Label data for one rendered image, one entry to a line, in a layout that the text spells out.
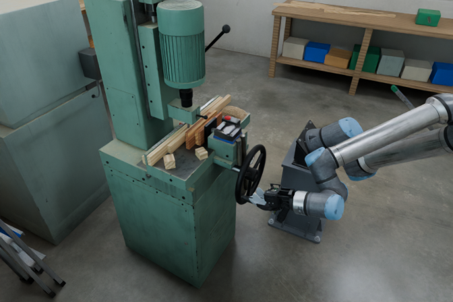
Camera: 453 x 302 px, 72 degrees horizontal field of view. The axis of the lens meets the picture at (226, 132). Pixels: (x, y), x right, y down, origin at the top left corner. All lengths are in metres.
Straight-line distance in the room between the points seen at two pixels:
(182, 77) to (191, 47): 0.13
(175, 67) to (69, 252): 1.51
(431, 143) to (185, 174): 1.02
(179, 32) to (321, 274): 1.62
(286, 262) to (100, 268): 1.15
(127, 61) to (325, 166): 0.91
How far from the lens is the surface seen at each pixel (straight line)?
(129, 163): 1.57
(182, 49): 1.22
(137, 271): 2.14
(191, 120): 1.40
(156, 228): 1.81
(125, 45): 1.36
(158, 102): 1.43
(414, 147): 1.59
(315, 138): 1.86
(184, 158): 1.39
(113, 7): 1.34
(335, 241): 2.32
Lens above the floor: 1.79
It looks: 35 degrees down
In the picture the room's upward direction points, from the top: 1 degrees clockwise
